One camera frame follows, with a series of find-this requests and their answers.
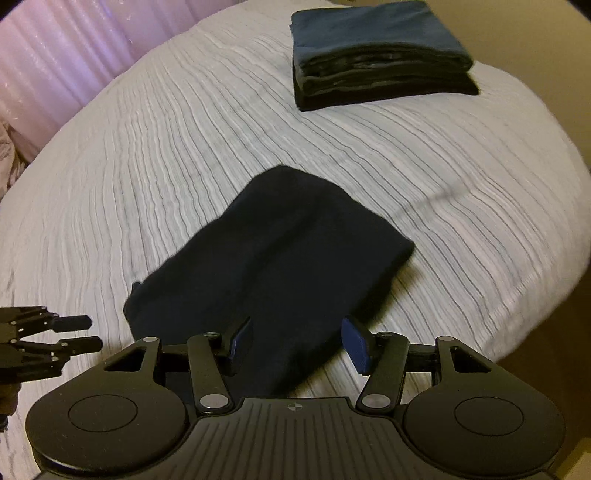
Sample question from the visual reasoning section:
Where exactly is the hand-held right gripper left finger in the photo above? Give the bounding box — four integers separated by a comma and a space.
104, 316, 254, 414

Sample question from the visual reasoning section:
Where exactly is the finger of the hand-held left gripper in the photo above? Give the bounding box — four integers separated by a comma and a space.
0, 335, 103, 384
0, 305, 92, 343

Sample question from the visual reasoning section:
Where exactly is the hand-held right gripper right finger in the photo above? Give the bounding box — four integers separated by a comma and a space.
341, 316, 492, 411

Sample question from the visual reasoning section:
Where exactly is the dark navy garment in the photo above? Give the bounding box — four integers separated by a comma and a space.
124, 165, 415, 398

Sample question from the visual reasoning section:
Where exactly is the pink blanket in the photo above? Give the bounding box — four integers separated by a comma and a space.
0, 122, 28, 190

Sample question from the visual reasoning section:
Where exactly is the white ribbed bedspread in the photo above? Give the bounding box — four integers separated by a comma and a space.
0, 0, 591, 462

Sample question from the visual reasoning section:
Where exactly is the dark grey folded garment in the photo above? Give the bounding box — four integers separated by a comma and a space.
295, 58, 475, 95

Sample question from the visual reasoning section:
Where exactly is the blue folded garment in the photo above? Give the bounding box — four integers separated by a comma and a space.
290, 1, 475, 75

